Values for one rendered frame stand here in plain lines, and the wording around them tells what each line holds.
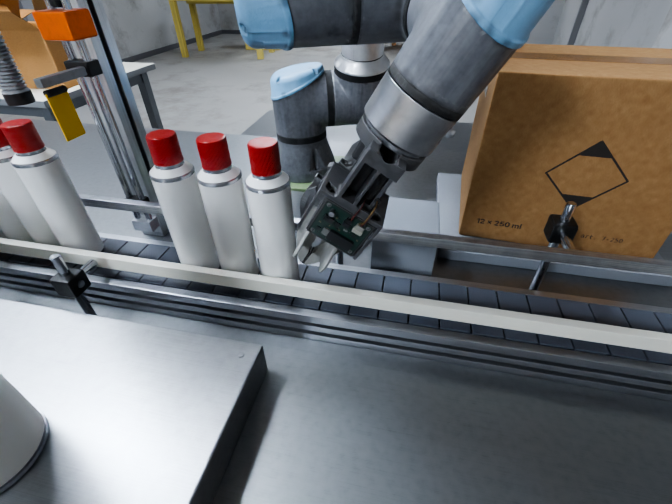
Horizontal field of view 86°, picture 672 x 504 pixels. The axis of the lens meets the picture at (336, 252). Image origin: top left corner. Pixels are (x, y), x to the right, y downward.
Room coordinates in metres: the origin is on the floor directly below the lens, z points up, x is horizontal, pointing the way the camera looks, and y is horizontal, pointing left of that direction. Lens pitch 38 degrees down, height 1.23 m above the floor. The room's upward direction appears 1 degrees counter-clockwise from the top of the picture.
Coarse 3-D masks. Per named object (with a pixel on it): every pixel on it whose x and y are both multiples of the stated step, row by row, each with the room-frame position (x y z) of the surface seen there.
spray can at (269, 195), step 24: (264, 144) 0.37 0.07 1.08; (264, 168) 0.36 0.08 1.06; (264, 192) 0.35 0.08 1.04; (288, 192) 0.37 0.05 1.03; (264, 216) 0.36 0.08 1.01; (288, 216) 0.37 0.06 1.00; (264, 240) 0.36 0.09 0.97; (288, 240) 0.36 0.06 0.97; (264, 264) 0.36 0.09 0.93; (288, 264) 0.36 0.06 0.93
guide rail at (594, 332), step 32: (32, 256) 0.42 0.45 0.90; (64, 256) 0.41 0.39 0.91; (96, 256) 0.40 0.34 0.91; (128, 256) 0.40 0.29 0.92; (256, 288) 0.35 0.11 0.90; (288, 288) 0.34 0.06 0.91; (320, 288) 0.33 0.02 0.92; (352, 288) 0.33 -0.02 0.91; (480, 320) 0.28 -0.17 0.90; (512, 320) 0.28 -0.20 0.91; (544, 320) 0.27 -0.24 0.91; (576, 320) 0.27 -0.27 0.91
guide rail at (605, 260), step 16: (112, 208) 0.47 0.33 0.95; (128, 208) 0.46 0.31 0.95; (144, 208) 0.46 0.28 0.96; (160, 208) 0.45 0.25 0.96; (384, 240) 0.38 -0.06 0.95; (400, 240) 0.38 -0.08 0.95; (416, 240) 0.37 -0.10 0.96; (432, 240) 0.37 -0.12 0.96; (448, 240) 0.36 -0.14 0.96; (464, 240) 0.36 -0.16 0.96; (480, 240) 0.36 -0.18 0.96; (512, 256) 0.35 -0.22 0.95; (528, 256) 0.34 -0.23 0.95; (544, 256) 0.34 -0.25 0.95; (560, 256) 0.34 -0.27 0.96; (576, 256) 0.33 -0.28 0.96; (592, 256) 0.33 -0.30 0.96; (608, 256) 0.33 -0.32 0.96; (624, 256) 0.33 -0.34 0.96; (656, 272) 0.31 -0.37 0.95
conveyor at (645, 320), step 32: (0, 256) 0.45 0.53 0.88; (160, 256) 0.44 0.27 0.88; (192, 288) 0.37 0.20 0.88; (224, 288) 0.37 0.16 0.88; (384, 288) 0.36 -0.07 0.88; (416, 288) 0.36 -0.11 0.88; (448, 288) 0.36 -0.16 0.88; (480, 288) 0.36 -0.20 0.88; (384, 320) 0.31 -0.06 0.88; (416, 320) 0.31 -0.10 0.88; (448, 320) 0.31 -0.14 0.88; (608, 320) 0.30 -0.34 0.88; (640, 320) 0.30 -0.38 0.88; (608, 352) 0.25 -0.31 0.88; (640, 352) 0.25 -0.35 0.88
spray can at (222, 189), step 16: (208, 144) 0.38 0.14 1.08; (224, 144) 0.39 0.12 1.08; (208, 160) 0.38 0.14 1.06; (224, 160) 0.39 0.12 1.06; (208, 176) 0.38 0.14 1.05; (224, 176) 0.38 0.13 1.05; (240, 176) 0.39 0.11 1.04; (208, 192) 0.37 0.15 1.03; (224, 192) 0.37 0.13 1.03; (240, 192) 0.39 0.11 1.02; (208, 208) 0.38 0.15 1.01; (224, 208) 0.37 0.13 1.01; (240, 208) 0.38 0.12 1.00; (224, 224) 0.37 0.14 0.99; (240, 224) 0.38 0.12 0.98; (224, 240) 0.37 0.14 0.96; (240, 240) 0.38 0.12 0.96; (224, 256) 0.37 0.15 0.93; (240, 256) 0.37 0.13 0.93; (256, 256) 0.40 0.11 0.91; (256, 272) 0.39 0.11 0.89
